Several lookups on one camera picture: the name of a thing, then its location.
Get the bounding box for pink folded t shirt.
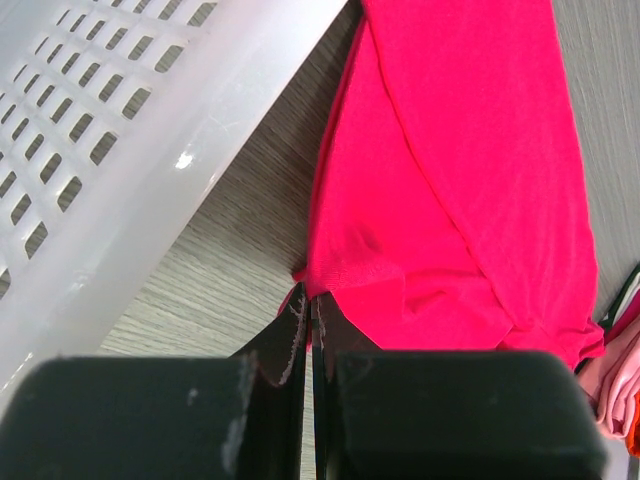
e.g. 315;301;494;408
578;297;639;442

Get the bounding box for white plastic perforated basket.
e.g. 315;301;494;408
1;1;343;400

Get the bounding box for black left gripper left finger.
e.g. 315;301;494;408
1;285;306;479

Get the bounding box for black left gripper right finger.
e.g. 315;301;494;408
312;295;607;479

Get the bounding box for orange folded t shirt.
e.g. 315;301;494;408
625;412;640;458

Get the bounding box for magenta t shirt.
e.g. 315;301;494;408
297;1;603;367

